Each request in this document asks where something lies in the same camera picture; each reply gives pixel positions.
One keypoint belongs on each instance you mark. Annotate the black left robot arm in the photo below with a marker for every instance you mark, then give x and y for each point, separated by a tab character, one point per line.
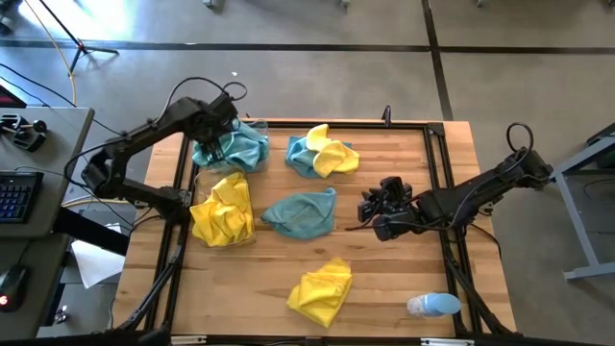
144	136

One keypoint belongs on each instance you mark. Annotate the black desk clamp device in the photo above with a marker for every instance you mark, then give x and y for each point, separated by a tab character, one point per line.
29	139

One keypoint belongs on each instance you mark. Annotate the black desk monitor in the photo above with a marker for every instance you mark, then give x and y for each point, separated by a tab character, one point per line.
9	101

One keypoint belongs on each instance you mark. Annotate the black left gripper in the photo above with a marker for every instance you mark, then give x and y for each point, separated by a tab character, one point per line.
216	134

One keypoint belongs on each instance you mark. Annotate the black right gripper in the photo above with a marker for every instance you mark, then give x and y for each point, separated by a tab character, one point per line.
399	221

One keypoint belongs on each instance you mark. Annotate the grey metal cart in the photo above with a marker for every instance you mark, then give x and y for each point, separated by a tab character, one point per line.
591	271

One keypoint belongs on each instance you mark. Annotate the grey side desk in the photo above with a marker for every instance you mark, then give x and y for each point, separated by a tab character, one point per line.
57	144

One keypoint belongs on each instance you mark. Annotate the black desk support bar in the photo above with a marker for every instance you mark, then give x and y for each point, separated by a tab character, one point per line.
91	231

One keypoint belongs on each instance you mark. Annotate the light blue microfiber towel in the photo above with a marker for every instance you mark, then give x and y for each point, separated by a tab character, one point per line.
299	158
250	149

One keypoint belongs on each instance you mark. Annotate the metal caster wheel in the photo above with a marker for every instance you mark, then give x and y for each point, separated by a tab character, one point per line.
60	315

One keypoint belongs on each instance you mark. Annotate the white paper sheet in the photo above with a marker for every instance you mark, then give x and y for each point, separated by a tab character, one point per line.
96	264

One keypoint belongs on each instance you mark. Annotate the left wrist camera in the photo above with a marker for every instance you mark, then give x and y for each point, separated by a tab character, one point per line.
225	109

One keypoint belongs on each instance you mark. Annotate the grey furniture foot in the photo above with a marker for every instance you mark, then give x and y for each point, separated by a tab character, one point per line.
214	4

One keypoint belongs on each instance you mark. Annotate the white mounting bracket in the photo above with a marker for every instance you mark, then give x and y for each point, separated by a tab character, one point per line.
189	340
447	342

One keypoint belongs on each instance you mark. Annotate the black keyboard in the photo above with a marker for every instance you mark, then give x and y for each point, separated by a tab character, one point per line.
19	197

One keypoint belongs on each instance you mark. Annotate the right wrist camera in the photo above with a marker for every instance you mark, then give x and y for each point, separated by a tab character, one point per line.
396	187

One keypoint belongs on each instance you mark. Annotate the black teleoperation device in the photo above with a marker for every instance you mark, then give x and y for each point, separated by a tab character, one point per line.
154	337

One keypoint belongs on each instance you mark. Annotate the black table clamp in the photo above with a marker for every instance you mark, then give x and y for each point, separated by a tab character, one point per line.
386	115

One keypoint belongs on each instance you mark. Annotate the black computer mouse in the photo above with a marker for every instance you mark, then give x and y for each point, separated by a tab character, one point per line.
14	288

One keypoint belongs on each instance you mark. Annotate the black aluminium table frame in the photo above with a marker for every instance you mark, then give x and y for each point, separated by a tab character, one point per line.
455	276

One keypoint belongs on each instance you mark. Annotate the black tripod stand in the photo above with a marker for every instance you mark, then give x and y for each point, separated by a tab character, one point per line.
82	48

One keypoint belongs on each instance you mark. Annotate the water bottle with blue label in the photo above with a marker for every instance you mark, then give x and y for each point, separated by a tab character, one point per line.
437	304

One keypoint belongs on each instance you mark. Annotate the clear plastic basket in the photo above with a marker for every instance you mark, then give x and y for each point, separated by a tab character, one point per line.
259	124
204	175

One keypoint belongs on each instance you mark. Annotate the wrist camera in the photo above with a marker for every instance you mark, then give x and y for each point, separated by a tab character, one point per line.
225	109
396	187

